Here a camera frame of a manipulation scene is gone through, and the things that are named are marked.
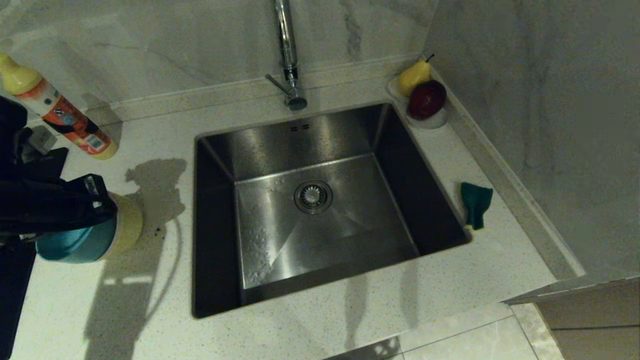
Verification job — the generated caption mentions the yellow plastic bowl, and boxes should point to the yellow plastic bowl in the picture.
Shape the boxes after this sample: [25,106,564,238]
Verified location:
[107,192,144,258]

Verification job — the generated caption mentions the blue plastic bowl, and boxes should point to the blue plastic bowl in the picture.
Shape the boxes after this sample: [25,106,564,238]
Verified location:
[35,215,119,264]

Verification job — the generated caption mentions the orange label dish soap bottle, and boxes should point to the orange label dish soap bottle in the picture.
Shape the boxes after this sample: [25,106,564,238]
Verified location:
[0,52,119,161]

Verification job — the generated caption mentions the chrome faucet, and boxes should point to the chrome faucet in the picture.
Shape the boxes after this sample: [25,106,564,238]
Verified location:
[264,0,309,112]

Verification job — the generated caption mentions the green and yellow sponge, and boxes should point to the green and yellow sponge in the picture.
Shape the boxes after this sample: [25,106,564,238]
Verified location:
[460,181,495,231]

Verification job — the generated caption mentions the stainless steel sink basin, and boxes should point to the stainless steel sink basin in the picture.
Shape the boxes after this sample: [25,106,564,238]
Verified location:
[192,102,472,319]

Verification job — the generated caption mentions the black induction cooktop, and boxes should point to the black induction cooktop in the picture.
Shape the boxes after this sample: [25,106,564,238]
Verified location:
[0,146,69,360]

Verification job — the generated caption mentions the round metal drain strainer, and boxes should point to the round metal drain strainer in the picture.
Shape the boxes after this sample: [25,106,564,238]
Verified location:
[294,179,334,215]

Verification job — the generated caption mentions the yellow pear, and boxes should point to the yellow pear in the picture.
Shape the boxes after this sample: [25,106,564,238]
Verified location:
[398,53,436,97]

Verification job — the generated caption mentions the small white dish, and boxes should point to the small white dish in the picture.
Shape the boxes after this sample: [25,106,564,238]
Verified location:
[388,76,450,131]

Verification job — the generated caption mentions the dark red apple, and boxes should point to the dark red apple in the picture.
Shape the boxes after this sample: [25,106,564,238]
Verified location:
[409,79,448,121]

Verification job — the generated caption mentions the beige wooden cabinet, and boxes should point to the beige wooden cabinet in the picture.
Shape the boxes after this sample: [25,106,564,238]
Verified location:
[502,275,640,360]

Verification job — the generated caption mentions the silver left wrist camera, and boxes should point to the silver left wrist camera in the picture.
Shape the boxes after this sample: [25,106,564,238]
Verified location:
[27,125,58,156]

